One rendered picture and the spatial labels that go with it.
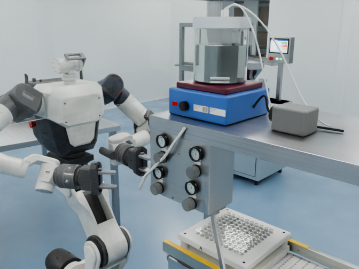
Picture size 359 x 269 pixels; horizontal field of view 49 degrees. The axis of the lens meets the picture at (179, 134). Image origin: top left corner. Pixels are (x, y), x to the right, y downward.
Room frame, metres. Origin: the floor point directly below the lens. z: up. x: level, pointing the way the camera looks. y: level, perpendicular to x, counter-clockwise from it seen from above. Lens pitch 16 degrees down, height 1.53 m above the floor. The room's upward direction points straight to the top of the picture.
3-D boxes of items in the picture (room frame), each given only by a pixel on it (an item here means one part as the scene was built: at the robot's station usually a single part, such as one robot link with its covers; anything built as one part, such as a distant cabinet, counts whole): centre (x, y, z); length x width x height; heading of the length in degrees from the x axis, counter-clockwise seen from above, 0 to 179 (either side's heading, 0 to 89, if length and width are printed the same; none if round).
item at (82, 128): (1.69, 0.51, 1.13); 0.34 x 0.30 x 0.36; 137
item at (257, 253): (1.06, -0.17, 0.90); 0.25 x 0.24 x 0.02; 137
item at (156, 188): (1.02, 0.06, 1.07); 0.03 x 0.02 x 0.05; 46
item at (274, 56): (3.81, -0.96, 1.07); 0.23 x 0.10 x 0.62; 47
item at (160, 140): (1.01, 0.05, 1.21); 0.04 x 0.01 x 0.04; 46
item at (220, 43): (1.07, -0.11, 1.46); 0.15 x 0.15 x 0.19
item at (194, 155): (0.93, -0.04, 1.21); 0.04 x 0.01 x 0.04; 46
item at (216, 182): (1.02, -0.03, 1.15); 0.22 x 0.11 x 0.20; 46
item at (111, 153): (1.59, 0.27, 0.98); 0.11 x 0.11 x 0.11; 39
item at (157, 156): (1.01, 0.05, 1.17); 0.03 x 0.02 x 0.04; 46
